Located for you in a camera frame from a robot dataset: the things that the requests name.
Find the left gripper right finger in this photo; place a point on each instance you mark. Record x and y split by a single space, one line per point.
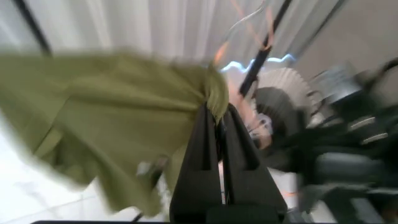
248 193

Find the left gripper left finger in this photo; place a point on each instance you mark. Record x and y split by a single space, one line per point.
196 193

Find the green printed shirt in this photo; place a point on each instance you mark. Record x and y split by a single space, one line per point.
93 109

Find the pink clothes hanger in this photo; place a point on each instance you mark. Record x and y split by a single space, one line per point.
220 53
270 28

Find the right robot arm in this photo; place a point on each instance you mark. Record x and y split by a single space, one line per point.
342 168

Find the white laundry basket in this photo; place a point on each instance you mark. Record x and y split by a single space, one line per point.
286 81

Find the black clothes rack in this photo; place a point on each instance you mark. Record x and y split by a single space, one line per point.
258 62

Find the white curtain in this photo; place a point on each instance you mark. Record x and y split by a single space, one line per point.
155 25

